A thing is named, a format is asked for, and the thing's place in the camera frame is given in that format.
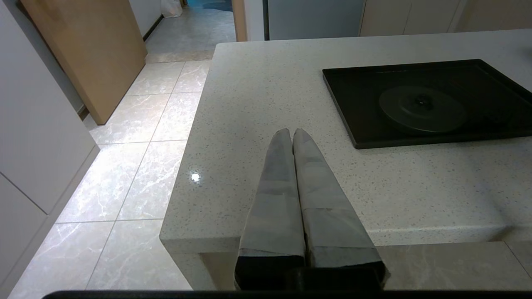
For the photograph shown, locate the white storage cabinet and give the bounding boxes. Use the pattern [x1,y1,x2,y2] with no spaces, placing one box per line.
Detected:
[0,0,100,291]

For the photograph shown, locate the white plastic bag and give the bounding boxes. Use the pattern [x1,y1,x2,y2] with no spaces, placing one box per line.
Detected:
[160,0,183,18]

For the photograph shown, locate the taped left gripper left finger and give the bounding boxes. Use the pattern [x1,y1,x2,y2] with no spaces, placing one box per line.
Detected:
[235,128,306,289]

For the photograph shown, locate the silver refrigerator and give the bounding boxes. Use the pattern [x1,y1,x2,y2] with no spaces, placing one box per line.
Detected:
[264,0,366,41]

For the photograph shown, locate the beige kitchen counter cabinets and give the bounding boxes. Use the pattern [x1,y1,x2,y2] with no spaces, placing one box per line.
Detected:
[360,0,532,37]

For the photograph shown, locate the round black kettle base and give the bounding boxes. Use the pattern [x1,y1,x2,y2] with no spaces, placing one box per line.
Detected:
[378,86,468,134]

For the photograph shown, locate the light wooden door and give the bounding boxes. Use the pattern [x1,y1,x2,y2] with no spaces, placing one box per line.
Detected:
[21,0,148,125]

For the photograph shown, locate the black rectangular serving tray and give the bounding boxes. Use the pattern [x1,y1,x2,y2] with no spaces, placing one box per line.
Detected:
[323,59,532,150]

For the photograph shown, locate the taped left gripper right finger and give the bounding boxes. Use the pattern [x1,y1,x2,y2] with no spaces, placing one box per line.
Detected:
[292,128,390,289]

